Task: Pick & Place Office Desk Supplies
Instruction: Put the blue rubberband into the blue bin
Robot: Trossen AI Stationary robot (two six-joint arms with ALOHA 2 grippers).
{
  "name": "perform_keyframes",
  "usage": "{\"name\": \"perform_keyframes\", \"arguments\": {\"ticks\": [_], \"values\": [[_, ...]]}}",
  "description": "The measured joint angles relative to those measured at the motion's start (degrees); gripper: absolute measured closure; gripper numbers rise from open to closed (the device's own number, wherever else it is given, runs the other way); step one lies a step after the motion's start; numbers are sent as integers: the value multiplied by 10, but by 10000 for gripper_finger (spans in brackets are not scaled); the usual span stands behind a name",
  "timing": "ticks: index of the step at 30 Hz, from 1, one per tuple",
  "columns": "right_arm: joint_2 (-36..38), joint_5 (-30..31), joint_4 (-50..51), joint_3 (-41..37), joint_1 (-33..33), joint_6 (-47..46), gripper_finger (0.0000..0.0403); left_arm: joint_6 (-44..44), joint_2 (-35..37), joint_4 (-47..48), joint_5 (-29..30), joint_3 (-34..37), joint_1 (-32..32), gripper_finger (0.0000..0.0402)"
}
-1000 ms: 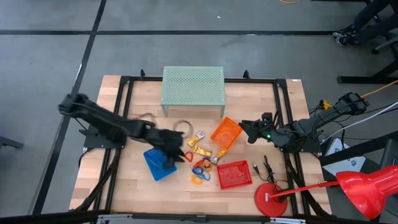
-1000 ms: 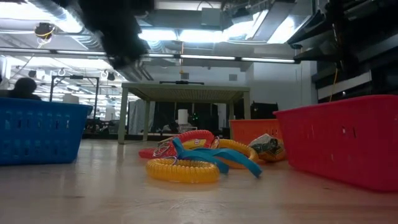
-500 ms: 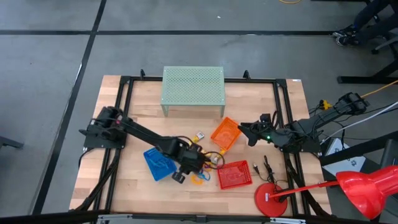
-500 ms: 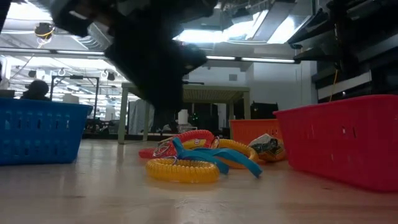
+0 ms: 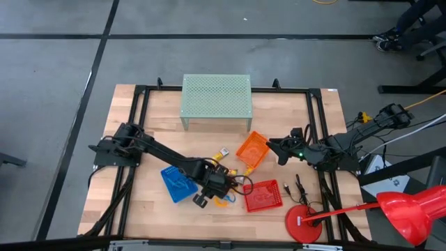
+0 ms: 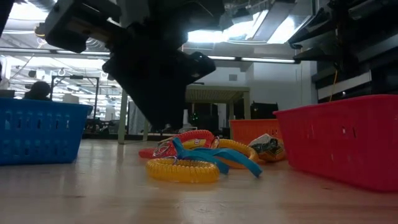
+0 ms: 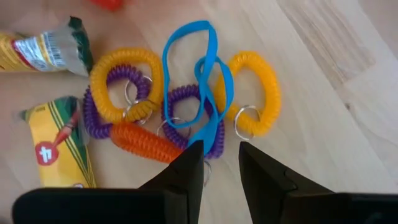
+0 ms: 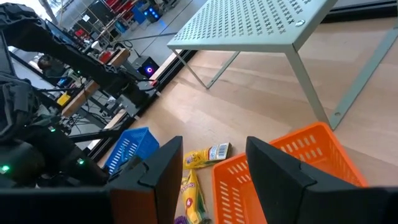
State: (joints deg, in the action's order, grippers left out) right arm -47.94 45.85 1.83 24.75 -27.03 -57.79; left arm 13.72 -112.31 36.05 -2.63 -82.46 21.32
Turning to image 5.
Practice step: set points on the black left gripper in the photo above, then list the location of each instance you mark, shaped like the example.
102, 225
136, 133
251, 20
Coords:
212, 181

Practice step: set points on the black aluminium table frame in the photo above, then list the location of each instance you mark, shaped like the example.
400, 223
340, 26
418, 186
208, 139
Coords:
278, 90

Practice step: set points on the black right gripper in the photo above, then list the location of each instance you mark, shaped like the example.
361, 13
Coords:
306, 153

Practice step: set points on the blue plastic basket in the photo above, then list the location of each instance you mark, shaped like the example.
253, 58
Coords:
188, 196

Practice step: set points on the black camera mounting rail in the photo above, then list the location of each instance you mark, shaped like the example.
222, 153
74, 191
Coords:
223, 244

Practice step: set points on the orange plastic basket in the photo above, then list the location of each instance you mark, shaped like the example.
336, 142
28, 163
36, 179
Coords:
252, 150

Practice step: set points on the red plastic basket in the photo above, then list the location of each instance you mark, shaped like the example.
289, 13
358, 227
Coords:
262, 196

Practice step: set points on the red desk lamp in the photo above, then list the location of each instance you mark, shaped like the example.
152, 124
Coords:
411, 212

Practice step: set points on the person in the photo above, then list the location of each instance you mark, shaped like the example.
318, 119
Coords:
411, 21

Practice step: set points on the black diagonal beam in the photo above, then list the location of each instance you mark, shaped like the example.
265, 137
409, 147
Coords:
400, 167

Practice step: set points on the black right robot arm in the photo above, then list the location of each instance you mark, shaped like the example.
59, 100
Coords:
366, 136

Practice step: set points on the grey stand foot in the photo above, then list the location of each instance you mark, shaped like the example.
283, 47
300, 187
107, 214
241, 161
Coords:
10, 160

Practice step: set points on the black desk frame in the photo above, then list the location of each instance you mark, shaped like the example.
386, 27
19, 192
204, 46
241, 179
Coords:
411, 89

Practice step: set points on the office chair base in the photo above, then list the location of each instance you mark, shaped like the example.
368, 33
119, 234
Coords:
430, 49

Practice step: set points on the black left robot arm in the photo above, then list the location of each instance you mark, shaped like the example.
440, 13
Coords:
163, 153

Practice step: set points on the beige table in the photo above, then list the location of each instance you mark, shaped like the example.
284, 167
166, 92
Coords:
216, 96

